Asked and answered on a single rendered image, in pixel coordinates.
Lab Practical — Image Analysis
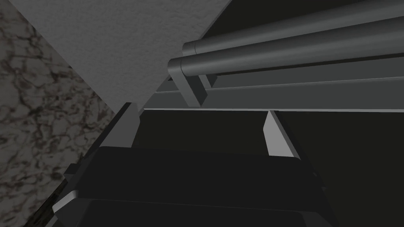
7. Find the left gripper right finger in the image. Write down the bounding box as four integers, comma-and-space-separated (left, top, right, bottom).
263, 110, 312, 162

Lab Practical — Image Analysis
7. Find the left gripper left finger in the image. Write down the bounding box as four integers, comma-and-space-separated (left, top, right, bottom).
82, 102, 140, 158

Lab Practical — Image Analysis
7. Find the grey bar handle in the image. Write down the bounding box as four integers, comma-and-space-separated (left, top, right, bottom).
182, 0, 404, 89
167, 15, 404, 108

